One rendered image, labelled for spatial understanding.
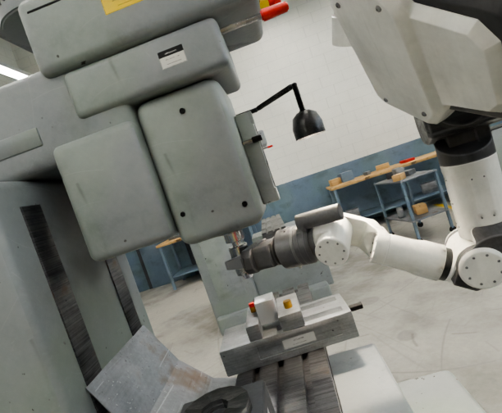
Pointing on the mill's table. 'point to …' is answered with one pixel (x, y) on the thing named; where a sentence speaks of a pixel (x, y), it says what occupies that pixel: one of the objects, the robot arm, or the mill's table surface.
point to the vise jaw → (294, 318)
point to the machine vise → (246, 352)
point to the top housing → (121, 26)
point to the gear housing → (154, 70)
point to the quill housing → (201, 161)
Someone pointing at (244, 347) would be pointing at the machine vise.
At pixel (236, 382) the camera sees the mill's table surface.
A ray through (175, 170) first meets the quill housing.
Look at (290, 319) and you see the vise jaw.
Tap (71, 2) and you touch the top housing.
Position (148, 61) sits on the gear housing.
